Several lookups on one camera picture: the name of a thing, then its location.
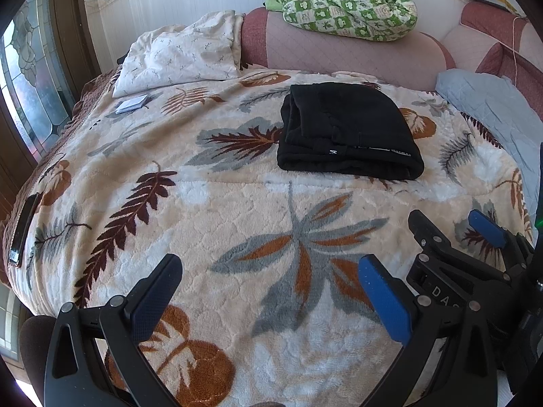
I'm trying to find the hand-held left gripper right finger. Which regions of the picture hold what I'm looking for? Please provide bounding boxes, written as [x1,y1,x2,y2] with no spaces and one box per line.
[357,253,499,407]

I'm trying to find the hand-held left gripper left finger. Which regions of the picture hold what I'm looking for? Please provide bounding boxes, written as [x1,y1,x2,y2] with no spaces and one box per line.
[42,253,184,407]

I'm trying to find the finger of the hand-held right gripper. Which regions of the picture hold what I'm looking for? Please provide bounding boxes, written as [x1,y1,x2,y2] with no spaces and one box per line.
[468,209,536,279]
[407,209,453,260]

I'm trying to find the black pants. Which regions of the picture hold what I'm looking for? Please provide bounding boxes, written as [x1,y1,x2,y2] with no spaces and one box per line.
[277,82,426,181]

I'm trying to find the dark brown chair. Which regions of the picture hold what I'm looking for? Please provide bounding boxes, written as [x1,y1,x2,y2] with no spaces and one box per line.
[19,314,60,407]

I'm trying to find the light blue cloth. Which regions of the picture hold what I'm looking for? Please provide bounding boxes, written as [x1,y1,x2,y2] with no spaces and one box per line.
[435,68,543,223]

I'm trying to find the leaf print fleece blanket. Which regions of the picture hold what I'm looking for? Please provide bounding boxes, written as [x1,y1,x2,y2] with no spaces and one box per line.
[8,68,536,407]

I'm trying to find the black phone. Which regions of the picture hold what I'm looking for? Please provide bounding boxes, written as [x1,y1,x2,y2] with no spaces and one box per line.
[7,192,43,268]

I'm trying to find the small white booklet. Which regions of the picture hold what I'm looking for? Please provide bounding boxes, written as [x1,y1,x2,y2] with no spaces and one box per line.
[115,93,150,115]

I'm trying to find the pink padded headboard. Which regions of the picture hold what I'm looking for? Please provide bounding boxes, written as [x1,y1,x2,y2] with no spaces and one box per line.
[240,1,543,95]

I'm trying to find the brown quilted bedspread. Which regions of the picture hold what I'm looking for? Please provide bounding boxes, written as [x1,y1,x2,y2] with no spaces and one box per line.
[0,68,125,287]

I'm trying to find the green checked quilt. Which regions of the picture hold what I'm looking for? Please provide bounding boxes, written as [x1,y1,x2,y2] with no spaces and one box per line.
[247,0,420,43]

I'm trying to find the white printed pillow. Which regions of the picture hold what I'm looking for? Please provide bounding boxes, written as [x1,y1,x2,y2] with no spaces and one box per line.
[112,9,247,98]

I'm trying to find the stained glass window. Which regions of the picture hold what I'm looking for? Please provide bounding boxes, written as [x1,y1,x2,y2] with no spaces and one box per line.
[0,0,86,162]

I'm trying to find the white cable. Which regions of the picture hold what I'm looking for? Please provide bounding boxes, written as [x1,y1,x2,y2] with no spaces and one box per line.
[510,16,527,88]

